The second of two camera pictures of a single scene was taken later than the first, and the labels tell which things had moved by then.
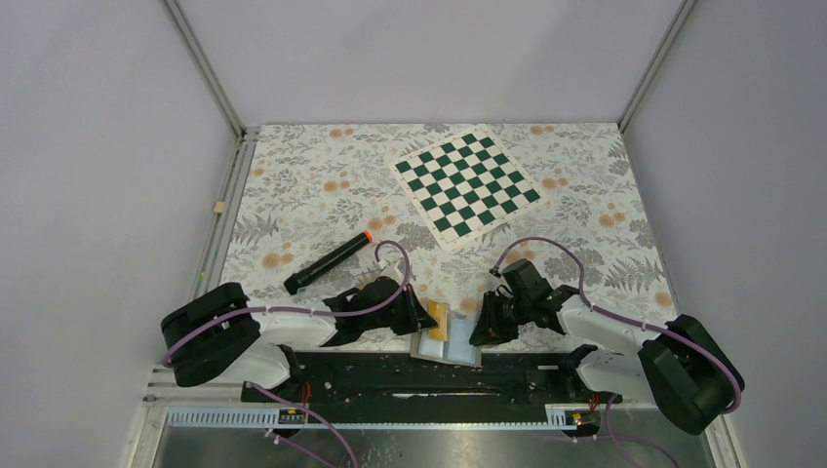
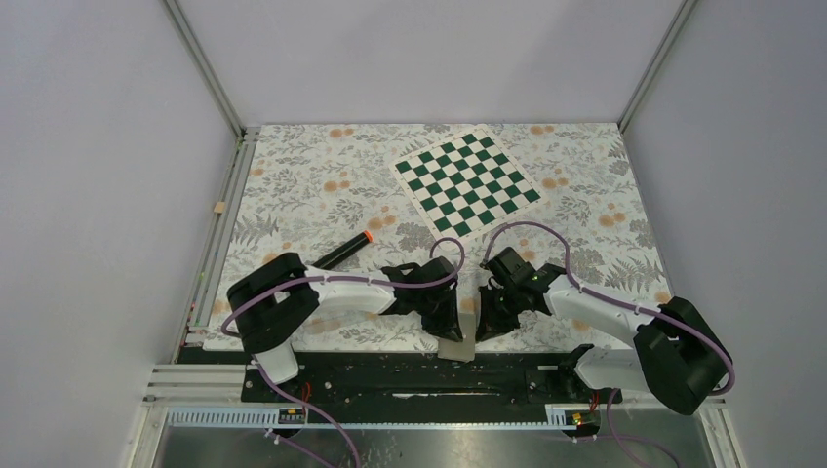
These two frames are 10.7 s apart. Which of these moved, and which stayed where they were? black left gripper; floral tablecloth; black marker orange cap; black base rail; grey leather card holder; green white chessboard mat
Moved: grey leather card holder; black left gripper
Stayed: black marker orange cap; green white chessboard mat; black base rail; floral tablecloth
